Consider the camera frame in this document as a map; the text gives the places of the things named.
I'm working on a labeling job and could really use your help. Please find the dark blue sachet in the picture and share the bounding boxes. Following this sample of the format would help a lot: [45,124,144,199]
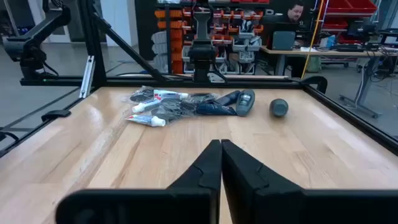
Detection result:
[214,90,242,106]

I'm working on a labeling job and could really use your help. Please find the black aluminium table frame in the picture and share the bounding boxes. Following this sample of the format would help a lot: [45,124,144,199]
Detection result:
[0,0,398,156]

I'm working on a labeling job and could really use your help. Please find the small white toothpaste tube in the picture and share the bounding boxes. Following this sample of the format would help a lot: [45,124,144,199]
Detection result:
[131,98,162,114]
[153,89,190,101]
[125,114,167,128]

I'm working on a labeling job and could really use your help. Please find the wooden top desk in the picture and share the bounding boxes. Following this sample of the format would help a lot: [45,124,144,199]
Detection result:
[260,45,398,119]

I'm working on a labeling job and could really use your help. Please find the shelf with orange bins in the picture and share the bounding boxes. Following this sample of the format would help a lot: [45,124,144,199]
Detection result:
[154,0,265,75]

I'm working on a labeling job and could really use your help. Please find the dark grey electric shaver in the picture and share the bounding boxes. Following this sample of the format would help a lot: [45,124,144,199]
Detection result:
[235,89,256,118]

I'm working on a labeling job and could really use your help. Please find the stacked white bins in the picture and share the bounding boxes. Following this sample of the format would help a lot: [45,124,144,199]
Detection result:
[151,30,169,73]

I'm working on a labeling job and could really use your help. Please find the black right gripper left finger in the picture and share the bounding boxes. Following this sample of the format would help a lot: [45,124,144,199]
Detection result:
[55,139,222,224]

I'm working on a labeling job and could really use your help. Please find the dark blue tube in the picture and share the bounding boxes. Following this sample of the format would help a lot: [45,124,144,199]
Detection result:
[195,102,239,116]

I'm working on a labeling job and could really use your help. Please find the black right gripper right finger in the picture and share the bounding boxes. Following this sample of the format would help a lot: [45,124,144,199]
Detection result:
[221,139,398,224]

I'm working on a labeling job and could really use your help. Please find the silver aluminium strip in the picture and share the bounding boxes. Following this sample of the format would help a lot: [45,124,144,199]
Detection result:
[79,55,96,99]

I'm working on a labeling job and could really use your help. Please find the rack with red bins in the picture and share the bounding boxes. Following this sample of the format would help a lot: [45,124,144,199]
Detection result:
[320,0,379,44]

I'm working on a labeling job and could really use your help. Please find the small grey bottle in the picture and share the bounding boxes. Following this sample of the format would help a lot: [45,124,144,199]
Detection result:
[269,98,289,118]

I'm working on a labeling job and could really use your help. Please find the black curved frame clamp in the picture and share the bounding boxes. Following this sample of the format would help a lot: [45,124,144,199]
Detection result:
[300,75,328,94]

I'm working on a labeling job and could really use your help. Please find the green bin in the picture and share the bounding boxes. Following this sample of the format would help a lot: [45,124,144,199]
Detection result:
[307,55,322,73]

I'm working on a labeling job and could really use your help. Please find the black computer monitor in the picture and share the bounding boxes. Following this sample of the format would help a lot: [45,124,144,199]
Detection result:
[264,21,301,51]

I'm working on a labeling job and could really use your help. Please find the yellow cable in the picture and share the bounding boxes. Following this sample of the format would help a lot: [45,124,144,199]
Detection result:
[300,0,326,80]

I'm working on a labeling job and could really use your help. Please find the person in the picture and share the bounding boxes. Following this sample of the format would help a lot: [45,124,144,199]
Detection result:
[281,1,308,26]

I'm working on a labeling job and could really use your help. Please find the black table edge clip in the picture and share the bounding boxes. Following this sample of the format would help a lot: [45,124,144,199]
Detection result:
[41,109,72,123]

